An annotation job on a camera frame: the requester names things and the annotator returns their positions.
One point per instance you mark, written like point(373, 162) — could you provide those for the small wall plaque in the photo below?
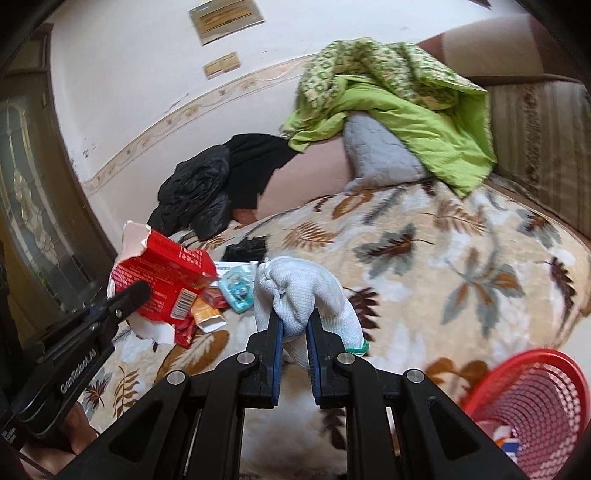
point(221, 65)

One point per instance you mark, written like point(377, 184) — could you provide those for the green quilt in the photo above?
point(392, 106)

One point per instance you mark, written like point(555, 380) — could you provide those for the leaf print blanket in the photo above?
point(415, 258)

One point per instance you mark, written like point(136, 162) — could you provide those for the black puffer jacket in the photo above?
point(194, 189)

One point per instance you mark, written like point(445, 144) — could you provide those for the black plastic bag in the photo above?
point(244, 248)

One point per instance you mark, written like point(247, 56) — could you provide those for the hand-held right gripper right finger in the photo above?
point(314, 357)

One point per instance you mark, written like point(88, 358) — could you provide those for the red plastic mesh basket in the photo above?
point(531, 397)

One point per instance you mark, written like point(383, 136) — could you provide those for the white and blue packet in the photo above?
point(508, 438)

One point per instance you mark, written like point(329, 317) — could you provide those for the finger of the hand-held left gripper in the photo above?
point(131, 295)

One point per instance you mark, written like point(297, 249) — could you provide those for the striped sofa cushion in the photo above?
point(540, 138)

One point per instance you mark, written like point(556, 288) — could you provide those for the small red wrapper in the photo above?
point(216, 296)

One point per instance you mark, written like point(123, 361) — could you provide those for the orange packet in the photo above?
point(206, 316)

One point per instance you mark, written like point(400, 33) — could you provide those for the dark red wrapper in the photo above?
point(185, 333)

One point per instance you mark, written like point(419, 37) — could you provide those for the red torn carton box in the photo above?
point(157, 277)

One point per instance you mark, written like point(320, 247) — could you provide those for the pink sofa sheet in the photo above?
point(314, 180)

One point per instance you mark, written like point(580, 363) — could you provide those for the teal snack packet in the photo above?
point(235, 288)

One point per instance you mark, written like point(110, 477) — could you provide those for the framed wall certificate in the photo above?
point(226, 18)

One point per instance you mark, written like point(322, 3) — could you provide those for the grey quilted pillow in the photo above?
point(383, 152)

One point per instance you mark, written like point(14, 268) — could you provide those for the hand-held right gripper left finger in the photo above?
point(275, 353)

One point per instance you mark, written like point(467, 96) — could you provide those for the black cloth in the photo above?
point(258, 161)

